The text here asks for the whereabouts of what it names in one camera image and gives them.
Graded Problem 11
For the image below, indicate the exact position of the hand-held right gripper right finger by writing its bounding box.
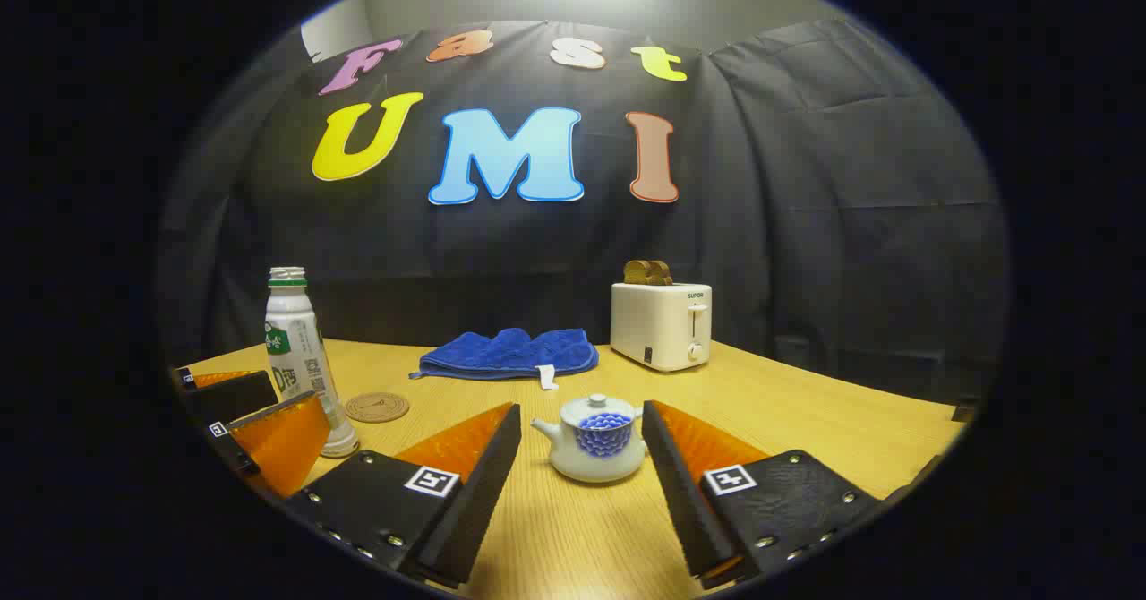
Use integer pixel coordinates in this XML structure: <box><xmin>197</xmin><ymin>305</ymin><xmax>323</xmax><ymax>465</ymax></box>
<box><xmin>640</xmin><ymin>399</ymin><xmax>887</xmax><ymax>592</ymax></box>

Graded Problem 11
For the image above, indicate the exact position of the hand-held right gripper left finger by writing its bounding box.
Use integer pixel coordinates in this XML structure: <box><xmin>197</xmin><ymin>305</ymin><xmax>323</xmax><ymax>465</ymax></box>
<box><xmin>285</xmin><ymin>401</ymin><xmax>524</xmax><ymax>590</ymax></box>

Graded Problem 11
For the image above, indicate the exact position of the white green-label water bottle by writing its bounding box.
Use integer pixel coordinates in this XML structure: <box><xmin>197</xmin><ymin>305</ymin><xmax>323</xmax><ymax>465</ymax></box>
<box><xmin>264</xmin><ymin>267</ymin><xmax>361</xmax><ymax>458</ymax></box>

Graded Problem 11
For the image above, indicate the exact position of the round brown coaster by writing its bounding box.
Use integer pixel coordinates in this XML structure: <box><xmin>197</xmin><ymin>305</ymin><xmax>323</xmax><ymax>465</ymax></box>
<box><xmin>345</xmin><ymin>391</ymin><xmax>411</xmax><ymax>424</ymax></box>

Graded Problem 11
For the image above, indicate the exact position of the blue towel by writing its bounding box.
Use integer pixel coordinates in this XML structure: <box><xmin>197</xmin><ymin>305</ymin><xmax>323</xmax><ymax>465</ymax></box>
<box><xmin>409</xmin><ymin>328</ymin><xmax>601</xmax><ymax>391</ymax></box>

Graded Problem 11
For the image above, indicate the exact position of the white toaster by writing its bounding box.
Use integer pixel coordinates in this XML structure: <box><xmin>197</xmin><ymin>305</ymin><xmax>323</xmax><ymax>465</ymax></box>
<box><xmin>611</xmin><ymin>281</ymin><xmax>714</xmax><ymax>373</ymax></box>

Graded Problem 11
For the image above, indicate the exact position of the black backdrop cloth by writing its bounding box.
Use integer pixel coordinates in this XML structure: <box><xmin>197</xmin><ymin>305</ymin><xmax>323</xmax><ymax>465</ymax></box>
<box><xmin>157</xmin><ymin>18</ymin><xmax>1008</xmax><ymax>404</ymax></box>

